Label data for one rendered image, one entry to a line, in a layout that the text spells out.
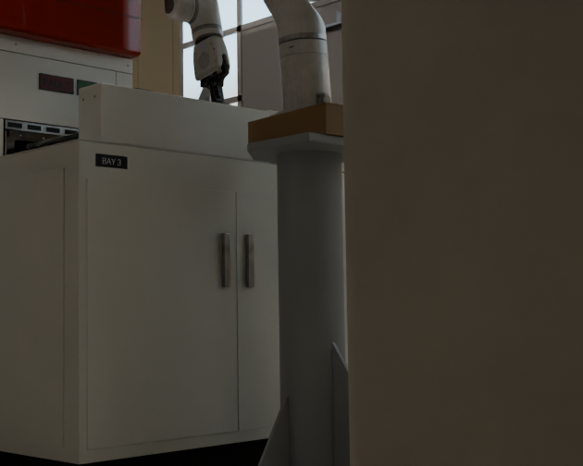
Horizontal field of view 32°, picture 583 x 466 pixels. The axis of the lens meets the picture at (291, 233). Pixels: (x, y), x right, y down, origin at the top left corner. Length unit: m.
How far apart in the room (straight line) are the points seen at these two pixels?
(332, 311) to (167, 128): 0.61
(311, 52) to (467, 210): 2.06
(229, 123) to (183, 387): 0.70
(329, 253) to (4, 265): 0.82
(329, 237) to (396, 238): 1.94
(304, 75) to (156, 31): 4.77
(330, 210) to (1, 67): 1.11
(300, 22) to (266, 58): 3.70
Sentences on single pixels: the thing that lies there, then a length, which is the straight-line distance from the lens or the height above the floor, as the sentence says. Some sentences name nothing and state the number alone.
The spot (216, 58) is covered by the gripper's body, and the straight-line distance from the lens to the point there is 2.75.
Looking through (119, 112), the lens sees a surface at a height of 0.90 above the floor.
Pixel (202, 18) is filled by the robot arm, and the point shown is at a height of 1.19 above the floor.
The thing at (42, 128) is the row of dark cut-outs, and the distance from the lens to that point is 3.12.
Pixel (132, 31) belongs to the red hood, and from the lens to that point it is 3.31.
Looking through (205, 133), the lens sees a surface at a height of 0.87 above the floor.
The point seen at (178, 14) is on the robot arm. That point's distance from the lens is 2.79.
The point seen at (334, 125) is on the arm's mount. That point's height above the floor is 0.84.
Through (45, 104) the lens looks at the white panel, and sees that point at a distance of 3.14.
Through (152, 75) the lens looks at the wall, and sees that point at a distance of 7.23.
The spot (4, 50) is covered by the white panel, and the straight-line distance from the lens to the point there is 3.11.
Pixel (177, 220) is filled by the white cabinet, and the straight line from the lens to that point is 2.57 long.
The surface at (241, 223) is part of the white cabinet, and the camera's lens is 2.71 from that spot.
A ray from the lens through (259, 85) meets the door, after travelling 6.27.
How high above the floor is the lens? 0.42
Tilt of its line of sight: 4 degrees up
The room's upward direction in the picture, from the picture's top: 1 degrees counter-clockwise
